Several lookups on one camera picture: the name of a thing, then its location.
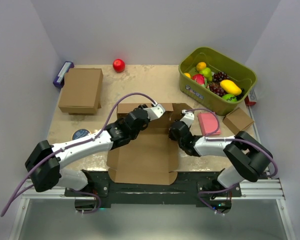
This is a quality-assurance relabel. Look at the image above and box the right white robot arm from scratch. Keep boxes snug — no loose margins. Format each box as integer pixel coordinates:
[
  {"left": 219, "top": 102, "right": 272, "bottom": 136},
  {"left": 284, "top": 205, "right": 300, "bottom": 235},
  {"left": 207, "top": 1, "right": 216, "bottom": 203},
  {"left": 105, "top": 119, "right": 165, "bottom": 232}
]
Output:
[{"left": 168, "top": 120, "right": 274, "bottom": 197}]

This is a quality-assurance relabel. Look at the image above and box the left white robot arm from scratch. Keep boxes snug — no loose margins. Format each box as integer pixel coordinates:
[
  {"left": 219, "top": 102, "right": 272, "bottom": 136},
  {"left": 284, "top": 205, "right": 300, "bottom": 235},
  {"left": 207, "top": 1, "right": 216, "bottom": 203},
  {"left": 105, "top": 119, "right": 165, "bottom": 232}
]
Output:
[{"left": 25, "top": 104, "right": 165, "bottom": 196}]

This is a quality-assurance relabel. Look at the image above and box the closed brown cardboard box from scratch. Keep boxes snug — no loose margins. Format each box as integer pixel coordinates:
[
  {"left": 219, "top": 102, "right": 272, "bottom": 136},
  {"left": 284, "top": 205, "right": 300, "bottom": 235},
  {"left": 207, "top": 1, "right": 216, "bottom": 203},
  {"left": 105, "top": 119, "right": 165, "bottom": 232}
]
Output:
[{"left": 58, "top": 68, "right": 104, "bottom": 115}]

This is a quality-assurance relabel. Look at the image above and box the small brown cardboard box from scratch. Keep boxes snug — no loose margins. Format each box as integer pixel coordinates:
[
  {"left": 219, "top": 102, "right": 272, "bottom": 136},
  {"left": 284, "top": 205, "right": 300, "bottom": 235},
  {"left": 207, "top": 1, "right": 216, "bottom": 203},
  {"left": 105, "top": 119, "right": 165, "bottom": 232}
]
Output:
[{"left": 222, "top": 107, "right": 254, "bottom": 135}]

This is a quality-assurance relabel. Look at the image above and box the red apple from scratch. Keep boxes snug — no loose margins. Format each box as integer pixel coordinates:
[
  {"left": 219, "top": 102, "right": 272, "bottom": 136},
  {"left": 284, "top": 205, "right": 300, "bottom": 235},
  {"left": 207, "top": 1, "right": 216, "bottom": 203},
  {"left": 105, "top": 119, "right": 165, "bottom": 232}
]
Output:
[{"left": 112, "top": 58, "right": 126, "bottom": 73}]

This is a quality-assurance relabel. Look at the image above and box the small yellow fruit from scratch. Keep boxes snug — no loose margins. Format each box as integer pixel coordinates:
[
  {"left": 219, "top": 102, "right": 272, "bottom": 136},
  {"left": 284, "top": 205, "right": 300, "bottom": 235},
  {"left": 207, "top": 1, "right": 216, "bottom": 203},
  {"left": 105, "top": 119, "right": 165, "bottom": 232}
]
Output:
[{"left": 184, "top": 72, "right": 191, "bottom": 78}]

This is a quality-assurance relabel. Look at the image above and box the pink dragon fruit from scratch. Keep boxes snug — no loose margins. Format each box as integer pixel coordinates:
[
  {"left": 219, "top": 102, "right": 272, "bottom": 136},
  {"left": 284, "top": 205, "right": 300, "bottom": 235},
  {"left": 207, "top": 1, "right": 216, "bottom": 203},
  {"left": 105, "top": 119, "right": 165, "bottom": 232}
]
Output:
[{"left": 191, "top": 74, "right": 208, "bottom": 88}]

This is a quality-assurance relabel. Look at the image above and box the pink notepad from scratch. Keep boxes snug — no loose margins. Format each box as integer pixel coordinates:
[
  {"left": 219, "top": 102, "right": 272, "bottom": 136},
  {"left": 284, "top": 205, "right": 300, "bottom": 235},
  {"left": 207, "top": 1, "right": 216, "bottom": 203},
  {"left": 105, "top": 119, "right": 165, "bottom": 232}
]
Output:
[{"left": 197, "top": 112, "right": 221, "bottom": 136}]

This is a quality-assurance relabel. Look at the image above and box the orange fruit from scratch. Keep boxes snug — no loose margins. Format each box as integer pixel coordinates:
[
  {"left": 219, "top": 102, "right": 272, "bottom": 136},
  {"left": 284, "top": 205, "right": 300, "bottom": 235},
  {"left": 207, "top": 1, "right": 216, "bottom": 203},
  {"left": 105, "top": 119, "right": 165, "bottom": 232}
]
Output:
[{"left": 196, "top": 61, "right": 207, "bottom": 72}]

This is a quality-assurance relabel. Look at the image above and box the green pear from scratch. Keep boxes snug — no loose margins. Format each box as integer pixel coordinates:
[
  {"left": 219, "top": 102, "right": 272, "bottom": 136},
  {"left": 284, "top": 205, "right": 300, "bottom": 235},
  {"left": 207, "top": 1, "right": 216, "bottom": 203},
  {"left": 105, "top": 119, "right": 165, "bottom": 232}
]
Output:
[{"left": 199, "top": 67, "right": 213, "bottom": 82}]

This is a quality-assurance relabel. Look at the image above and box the olive green plastic tub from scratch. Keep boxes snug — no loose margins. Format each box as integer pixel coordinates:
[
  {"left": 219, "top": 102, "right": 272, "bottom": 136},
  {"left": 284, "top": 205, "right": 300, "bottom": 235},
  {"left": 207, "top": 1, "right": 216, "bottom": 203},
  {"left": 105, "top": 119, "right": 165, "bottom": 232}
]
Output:
[{"left": 178, "top": 46, "right": 258, "bottom": 116}]

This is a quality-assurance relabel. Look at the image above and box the red grape bunch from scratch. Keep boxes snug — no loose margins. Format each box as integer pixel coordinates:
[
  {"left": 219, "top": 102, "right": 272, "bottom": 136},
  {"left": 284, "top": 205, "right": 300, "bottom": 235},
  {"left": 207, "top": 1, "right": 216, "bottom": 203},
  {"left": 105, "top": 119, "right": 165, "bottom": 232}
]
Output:
[{"left": 208, "top": 82, "right": 227, "bottom": 98}]

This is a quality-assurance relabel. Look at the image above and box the purple white carton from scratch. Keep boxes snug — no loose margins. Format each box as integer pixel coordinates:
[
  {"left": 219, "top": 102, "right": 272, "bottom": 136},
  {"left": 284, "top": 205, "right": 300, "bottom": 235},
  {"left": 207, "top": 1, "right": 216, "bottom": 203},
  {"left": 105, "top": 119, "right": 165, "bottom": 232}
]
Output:
[{"left": 53, "top": 61, "right": 75, "bottom": 89}]

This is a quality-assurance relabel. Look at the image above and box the dark purple grape bunch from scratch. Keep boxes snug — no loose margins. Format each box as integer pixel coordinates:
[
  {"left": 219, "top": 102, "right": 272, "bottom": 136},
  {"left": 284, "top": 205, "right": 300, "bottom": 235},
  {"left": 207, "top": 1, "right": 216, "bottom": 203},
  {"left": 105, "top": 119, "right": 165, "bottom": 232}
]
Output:
[{"left": 212, "top": 71, "right": 230, "bottom": 84}]

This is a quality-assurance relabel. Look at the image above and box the green lime fruit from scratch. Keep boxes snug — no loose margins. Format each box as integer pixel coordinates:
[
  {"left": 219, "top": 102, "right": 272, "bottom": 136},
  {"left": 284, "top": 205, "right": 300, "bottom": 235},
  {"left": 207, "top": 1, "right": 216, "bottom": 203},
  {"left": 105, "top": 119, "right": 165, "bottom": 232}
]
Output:
[{"left": 222, "top": 93, "right": 237, "bottom": 103}]

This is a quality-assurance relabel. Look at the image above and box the yellow mango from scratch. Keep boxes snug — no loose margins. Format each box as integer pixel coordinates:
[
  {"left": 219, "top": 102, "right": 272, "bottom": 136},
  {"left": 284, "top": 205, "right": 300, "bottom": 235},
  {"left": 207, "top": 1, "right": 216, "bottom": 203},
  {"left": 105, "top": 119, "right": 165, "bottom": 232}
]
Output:
[{"left": 220, "top": 79, "right": 242, "bottom": 96}]

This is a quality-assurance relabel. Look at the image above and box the red white carton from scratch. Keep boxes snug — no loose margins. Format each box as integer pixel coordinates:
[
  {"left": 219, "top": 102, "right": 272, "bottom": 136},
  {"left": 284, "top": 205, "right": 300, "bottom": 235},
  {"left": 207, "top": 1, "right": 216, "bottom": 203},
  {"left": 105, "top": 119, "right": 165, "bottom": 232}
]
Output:
[{"left": 244, "top": 88, "right": 257, "bottom": 107}]

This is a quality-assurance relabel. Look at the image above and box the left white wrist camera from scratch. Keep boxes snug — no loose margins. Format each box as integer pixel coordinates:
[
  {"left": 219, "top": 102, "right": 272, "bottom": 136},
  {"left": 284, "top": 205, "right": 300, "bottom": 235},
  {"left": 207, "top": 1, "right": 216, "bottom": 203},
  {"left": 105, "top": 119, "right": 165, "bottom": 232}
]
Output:
[{"left": 143, "top": 103, "right": 166, "bottom": 122}]

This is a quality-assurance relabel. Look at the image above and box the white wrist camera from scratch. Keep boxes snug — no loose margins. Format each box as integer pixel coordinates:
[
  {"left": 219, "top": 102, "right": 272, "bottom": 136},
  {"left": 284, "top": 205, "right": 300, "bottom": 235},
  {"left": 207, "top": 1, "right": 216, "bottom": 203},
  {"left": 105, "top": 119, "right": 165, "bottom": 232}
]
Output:
[
  {"left": 143, "top": 103, "right": 166, "bottom": 122},
  {"left": 180, "top": 109, "right": 195, "bottom": 128}
]

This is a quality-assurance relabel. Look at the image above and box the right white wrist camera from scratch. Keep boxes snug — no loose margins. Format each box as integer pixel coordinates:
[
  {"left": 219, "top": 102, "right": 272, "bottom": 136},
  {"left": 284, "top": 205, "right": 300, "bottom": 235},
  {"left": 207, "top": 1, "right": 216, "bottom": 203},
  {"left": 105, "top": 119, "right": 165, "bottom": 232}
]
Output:
[{"left": 180, "top": 109, "right": 195, "bottom": 128}]

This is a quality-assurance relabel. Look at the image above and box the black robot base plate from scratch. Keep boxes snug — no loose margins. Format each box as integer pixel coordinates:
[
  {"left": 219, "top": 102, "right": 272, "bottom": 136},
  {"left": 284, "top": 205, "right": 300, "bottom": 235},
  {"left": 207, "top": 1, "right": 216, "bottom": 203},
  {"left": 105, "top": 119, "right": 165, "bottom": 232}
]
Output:
[{"left": 64, "top": 170, "right": 243, "bottom": 209}]

